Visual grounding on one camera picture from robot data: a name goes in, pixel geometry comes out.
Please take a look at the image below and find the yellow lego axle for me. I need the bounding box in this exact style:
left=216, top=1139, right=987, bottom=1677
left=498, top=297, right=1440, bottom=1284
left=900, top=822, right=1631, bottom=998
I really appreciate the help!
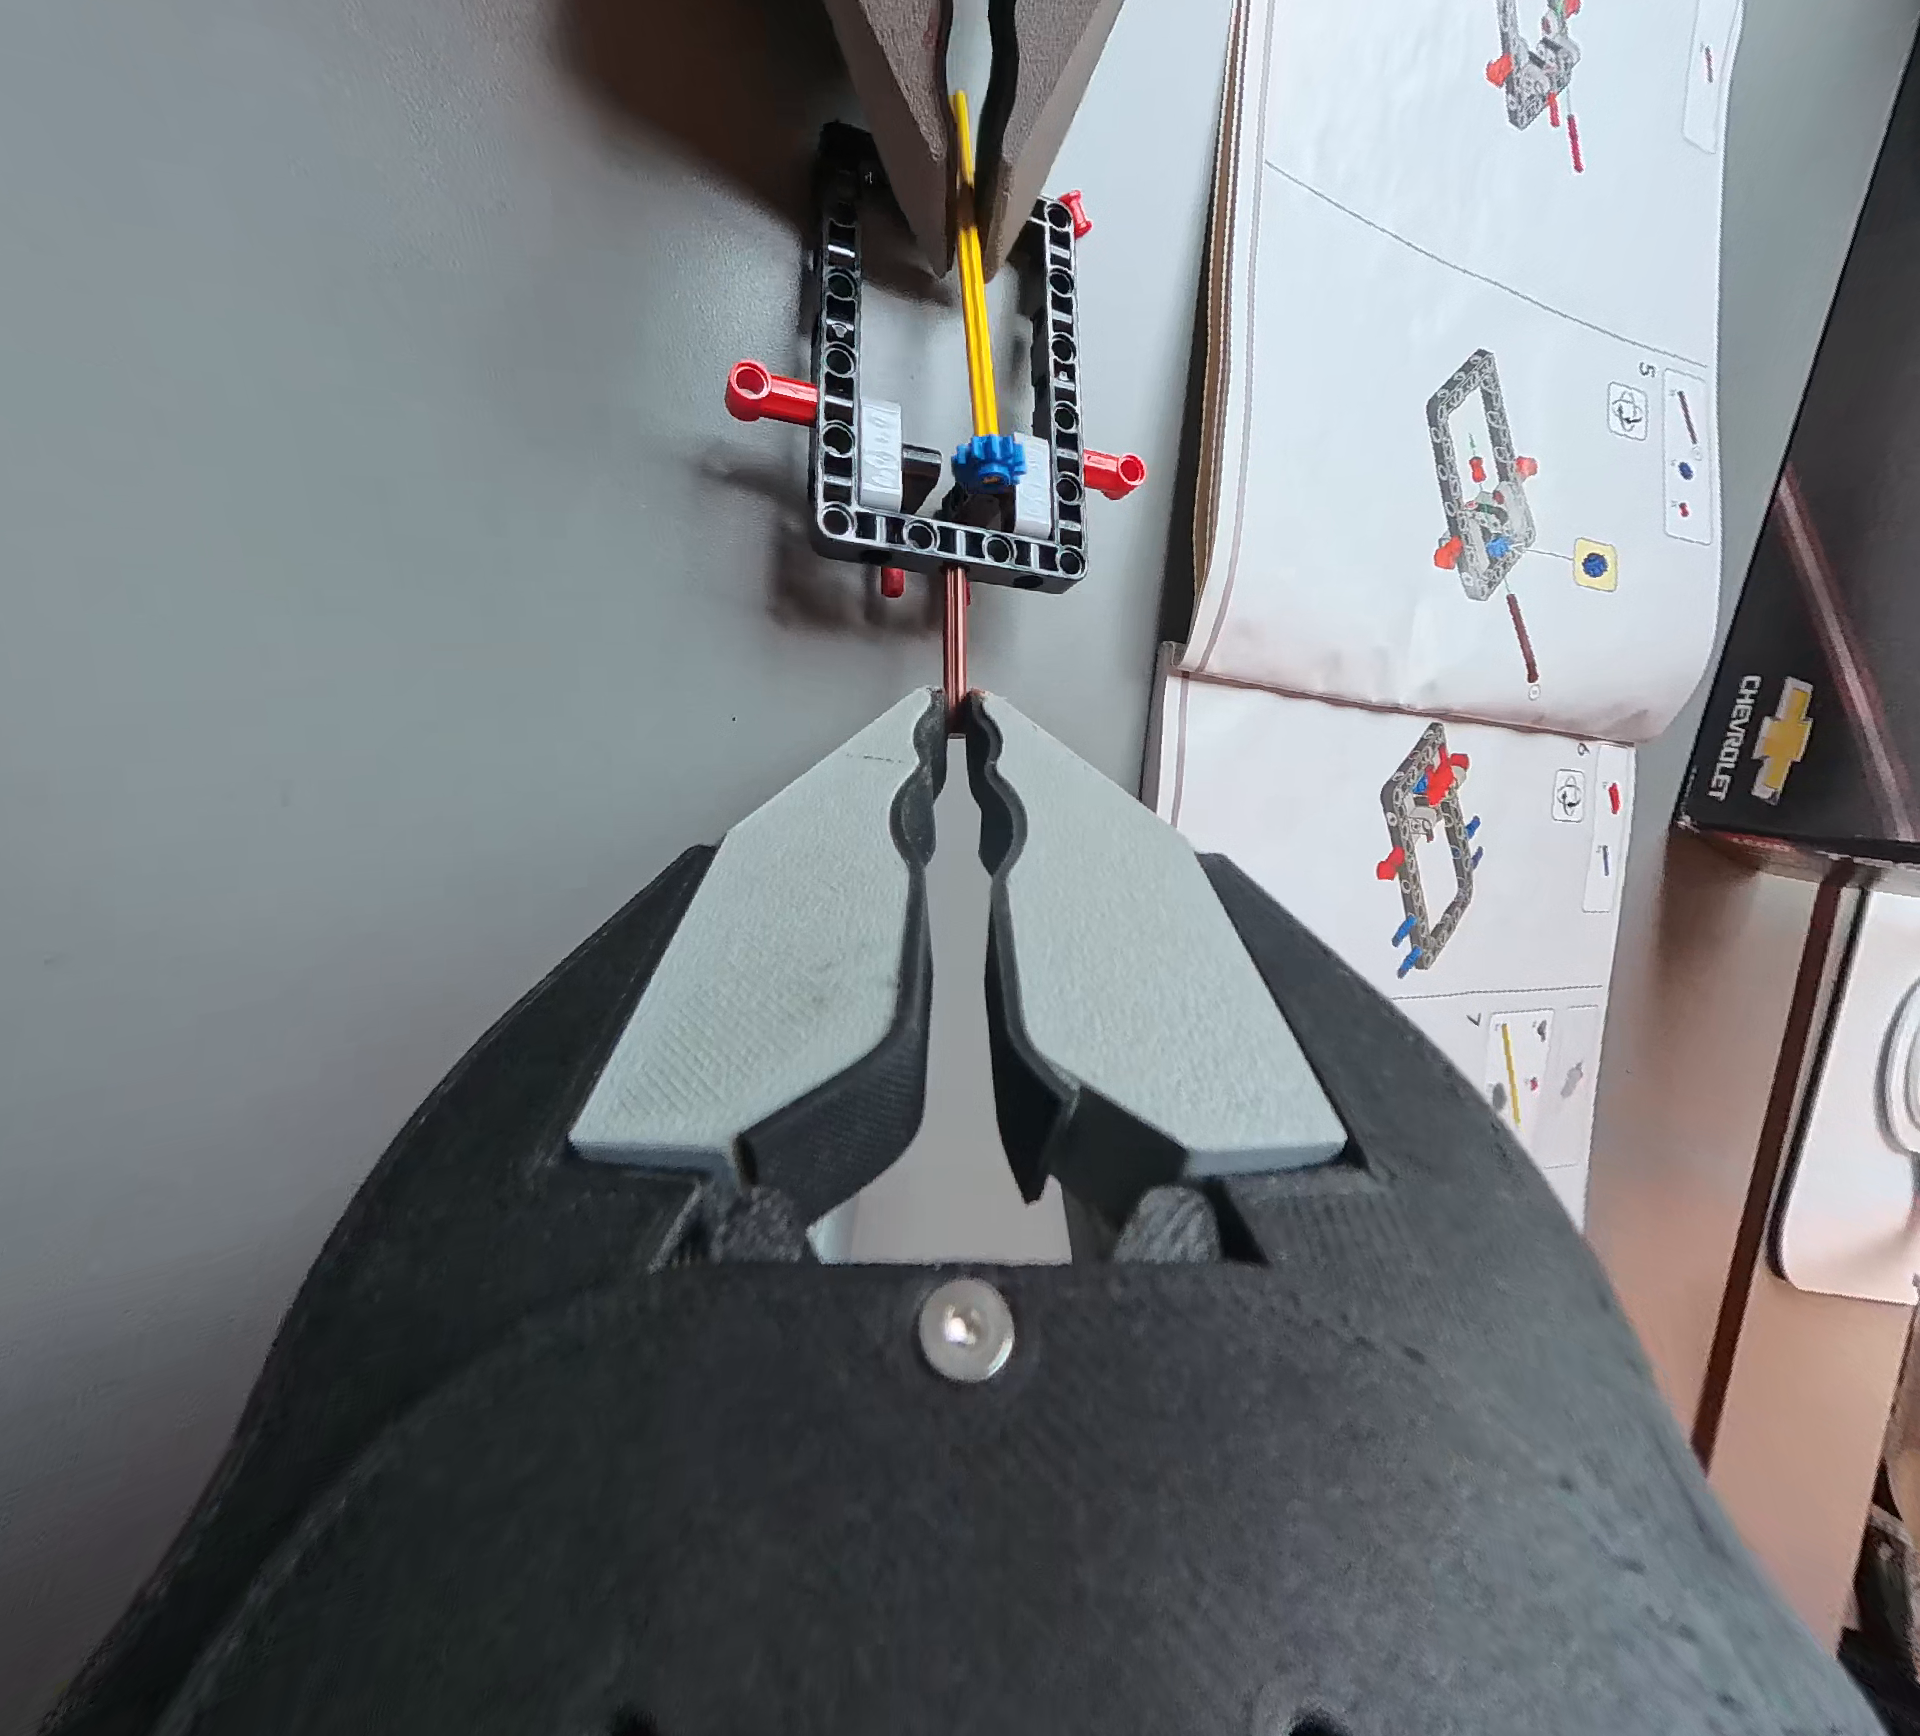
left=948, top=85, right=1003, bottom=440

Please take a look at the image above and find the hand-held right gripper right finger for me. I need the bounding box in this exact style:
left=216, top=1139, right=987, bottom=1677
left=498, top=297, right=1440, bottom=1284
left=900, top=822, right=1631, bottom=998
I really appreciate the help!
left=956, top=689, right=1352, bottom=1232

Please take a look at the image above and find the white plastic holder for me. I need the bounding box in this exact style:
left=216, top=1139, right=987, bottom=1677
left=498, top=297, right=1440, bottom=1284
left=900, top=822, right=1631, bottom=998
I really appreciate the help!
left=1765, top=884, right=1920, bottom=1306

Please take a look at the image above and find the lego instruction booklet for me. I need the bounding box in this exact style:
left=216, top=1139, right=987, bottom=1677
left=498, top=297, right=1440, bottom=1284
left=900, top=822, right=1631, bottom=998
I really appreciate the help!
left=1141, top=0, right=1750, bottom=1235

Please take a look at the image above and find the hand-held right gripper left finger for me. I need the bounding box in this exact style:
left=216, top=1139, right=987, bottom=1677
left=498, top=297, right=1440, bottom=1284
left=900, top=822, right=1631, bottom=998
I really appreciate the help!
left=566, top=681, right=956, bottom=1225

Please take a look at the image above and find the lego set box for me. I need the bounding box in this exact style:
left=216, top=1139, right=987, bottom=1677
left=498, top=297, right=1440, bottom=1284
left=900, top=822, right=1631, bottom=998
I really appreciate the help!
left=1667, top=61, right=1920, bottom=867

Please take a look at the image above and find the black lego frame assembly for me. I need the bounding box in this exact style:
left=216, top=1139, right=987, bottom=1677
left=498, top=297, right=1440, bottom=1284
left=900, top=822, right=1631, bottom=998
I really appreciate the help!
left=723, top=119, right=1151, bottom=608

